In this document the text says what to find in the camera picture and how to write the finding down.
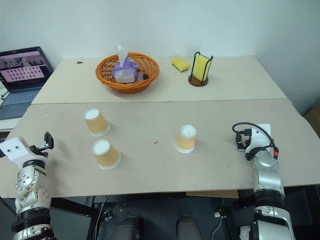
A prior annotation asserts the brown paper cup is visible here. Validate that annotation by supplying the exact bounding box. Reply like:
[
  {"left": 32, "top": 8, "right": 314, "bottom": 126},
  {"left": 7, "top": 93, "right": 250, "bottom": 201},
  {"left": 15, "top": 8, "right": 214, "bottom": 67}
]
[
  {"left": 174, "top": 124, "right": 197, "bottom": 154},
  {"left": 91, "top": 139, "right": 122, "bottom": 171},
  {"left": 83, "top": 108, "right": 111, "bottom": 137}
]

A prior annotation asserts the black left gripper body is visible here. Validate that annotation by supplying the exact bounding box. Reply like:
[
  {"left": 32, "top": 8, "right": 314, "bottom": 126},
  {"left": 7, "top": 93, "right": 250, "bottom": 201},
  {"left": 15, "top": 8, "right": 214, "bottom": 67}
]
[{"left": 29, "top": 142, "right": 49, "bottom": 159}]

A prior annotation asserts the white cable with plug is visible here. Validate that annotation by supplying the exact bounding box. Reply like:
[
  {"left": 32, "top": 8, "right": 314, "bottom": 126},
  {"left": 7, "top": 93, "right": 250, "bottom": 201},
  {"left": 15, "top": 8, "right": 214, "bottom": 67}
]
[{"left": 211, "top": 197, "right": 226, "bottom": 240}]

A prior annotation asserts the orange woven basket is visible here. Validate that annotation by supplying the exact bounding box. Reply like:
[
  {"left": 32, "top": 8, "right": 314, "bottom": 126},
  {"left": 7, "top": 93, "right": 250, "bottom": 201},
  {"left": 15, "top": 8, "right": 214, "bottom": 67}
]
[{"left": 95, "top": 52, "right": 160, "bottom": 95}]

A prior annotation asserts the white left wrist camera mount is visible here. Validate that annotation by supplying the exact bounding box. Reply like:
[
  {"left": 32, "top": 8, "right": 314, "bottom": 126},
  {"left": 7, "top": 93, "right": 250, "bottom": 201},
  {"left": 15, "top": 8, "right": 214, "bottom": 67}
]
[{"left": 0, "top": 136, "right": 34, "bottom": 168}]

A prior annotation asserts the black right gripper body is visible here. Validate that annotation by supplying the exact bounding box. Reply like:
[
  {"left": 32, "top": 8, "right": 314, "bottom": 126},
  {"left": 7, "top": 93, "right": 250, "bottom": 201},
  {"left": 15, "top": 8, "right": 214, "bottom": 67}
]
[{"left": 239, "top": 128, "right": 253, "bottom": 149}]

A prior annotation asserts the purple tissue pack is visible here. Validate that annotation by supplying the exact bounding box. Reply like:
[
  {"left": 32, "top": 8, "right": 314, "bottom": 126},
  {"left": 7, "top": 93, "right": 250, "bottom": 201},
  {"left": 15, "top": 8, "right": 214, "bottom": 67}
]
[{"left": 111, "top": 56, "right": 139, "bottom": 83}]

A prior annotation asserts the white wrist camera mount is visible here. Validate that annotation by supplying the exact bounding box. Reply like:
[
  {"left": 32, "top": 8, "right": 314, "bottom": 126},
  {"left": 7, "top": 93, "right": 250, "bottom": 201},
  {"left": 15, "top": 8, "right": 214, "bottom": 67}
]
[
  {"left": 0, "top": 136, "right": 34, "bottom": 168},
  {"left": 245, "top": 123, "right": 275, "bottom": 154}
]

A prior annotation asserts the grey laptop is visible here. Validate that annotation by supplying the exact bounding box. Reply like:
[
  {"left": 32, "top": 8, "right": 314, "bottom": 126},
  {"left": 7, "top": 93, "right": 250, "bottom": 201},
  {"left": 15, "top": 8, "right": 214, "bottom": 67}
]
[{"left": 0, "top": 46, "right": 55, "bottom": 121}]

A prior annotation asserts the brown cardboard box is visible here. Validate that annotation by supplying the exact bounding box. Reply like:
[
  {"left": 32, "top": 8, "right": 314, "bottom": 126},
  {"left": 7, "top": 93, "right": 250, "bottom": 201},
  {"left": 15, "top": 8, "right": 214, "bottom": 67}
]
[{"left": 303, "top": 102, "right": 320, "bottom": 139}]

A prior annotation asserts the yellow sponge in black holder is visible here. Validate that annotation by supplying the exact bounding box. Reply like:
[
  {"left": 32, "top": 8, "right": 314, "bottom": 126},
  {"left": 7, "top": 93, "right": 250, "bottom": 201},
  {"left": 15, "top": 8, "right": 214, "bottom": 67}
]
[{"left": 188, "top": 51, "right": 214, "bottom": 88}]

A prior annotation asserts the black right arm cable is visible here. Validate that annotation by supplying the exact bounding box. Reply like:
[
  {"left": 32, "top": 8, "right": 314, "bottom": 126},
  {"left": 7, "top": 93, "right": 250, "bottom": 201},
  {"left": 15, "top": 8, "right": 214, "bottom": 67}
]
[{"left": 231, "top": 121, "right": 279, "bottom": 161}]

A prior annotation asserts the black cable under table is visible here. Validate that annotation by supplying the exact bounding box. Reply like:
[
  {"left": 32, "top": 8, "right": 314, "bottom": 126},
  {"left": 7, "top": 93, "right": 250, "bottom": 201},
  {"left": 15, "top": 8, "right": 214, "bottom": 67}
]
[{"left": 94, "top": 196, "right": 111, "bottom": 235}]

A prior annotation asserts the white tissue sheet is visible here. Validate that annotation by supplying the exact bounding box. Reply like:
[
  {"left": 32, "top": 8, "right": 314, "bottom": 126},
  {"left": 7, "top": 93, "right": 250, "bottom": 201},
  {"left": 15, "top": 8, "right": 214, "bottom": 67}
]
[{"left": 116, "top": 44, "right": 129, "bottom": 69}]

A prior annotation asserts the brown cardboard sheet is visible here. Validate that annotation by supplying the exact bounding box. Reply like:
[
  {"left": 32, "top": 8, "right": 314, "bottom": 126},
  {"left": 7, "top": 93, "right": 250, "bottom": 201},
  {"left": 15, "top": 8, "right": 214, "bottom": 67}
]
[{"left": 185, "top": 190, "right": 240, "bottom": 199}]

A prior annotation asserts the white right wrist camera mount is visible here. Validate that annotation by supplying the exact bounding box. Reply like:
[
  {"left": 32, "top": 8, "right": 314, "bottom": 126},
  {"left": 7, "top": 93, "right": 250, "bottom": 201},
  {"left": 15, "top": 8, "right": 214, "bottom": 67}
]
[{"left": 245, "top": 123, "right": 275, "bottom": 154}]

